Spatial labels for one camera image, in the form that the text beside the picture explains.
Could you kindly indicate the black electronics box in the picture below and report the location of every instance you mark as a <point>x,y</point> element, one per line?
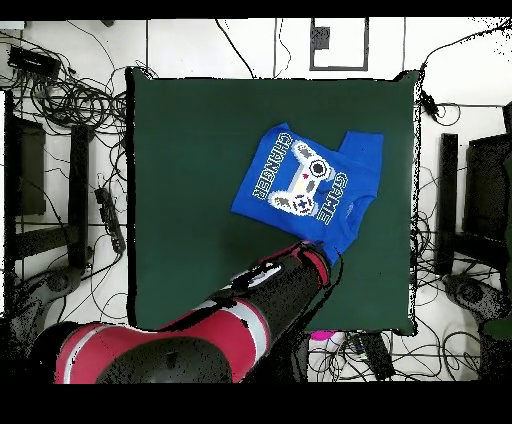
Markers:
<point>34,62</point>

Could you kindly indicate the black power strip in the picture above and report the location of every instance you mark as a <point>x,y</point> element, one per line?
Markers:
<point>110,218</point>
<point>378,356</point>

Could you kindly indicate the blue printed t-shirt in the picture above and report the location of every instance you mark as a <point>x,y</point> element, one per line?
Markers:
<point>256,188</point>

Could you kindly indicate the black wooden furniture frame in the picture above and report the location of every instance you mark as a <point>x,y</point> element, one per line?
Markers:
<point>78,180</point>
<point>447,200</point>

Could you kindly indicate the grey square frame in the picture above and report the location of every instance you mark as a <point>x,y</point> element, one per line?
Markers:
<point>312,44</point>

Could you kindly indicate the dark green table cloth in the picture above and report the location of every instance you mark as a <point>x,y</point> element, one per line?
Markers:
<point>192,160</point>

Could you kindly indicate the black power adapter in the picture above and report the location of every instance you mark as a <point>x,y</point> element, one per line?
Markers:
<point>428,104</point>

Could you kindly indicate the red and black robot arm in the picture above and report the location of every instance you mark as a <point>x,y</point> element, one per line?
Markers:
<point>220,332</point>

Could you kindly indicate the pink object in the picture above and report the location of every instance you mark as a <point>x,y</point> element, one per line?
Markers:
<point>322,335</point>

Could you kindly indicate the black chair base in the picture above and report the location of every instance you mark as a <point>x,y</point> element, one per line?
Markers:
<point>468,292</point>
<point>56,282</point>

